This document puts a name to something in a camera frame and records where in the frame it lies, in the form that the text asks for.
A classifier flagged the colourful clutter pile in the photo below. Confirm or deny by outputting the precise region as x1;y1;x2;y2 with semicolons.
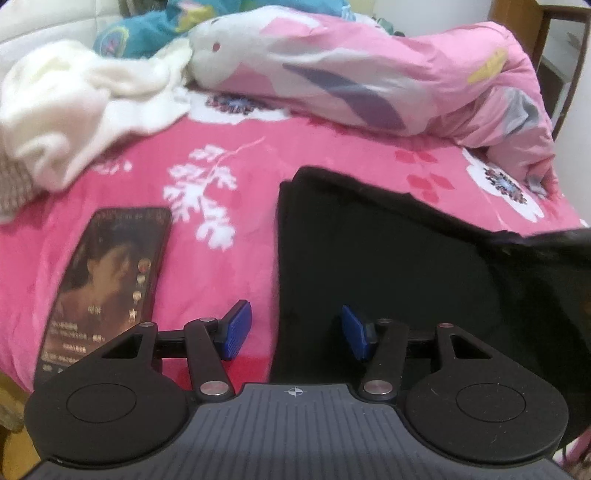
372;14;407;38

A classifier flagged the pink floral bed blanket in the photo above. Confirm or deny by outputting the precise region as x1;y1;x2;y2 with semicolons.
0;88;589;393

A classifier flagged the pink and white headboard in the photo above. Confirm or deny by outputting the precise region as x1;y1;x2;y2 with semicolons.
0;0;125;75

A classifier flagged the pink rabbit print duvet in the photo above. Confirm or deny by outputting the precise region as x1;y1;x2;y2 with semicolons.
187;6;557;199

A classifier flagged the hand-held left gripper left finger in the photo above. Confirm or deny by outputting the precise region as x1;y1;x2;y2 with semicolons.
100;299;254;401

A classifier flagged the white fleece blanket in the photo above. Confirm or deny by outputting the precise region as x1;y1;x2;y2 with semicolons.
0;39;195;192

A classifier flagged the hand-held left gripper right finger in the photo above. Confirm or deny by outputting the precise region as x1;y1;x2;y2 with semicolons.
340;304;497;402

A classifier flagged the beige checked cloth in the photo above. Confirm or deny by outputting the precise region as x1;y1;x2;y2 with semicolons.
0;154;49;224

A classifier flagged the brown wooden door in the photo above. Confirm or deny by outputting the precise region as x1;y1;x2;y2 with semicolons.
492;0;591;139

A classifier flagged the black t-shirt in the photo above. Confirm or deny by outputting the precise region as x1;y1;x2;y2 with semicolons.
270;166;591;444

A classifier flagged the black smartphone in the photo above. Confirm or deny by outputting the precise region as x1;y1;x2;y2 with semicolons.
33;207;174;393

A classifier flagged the blue printed duvet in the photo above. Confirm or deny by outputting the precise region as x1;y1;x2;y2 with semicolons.
92;0;356;58

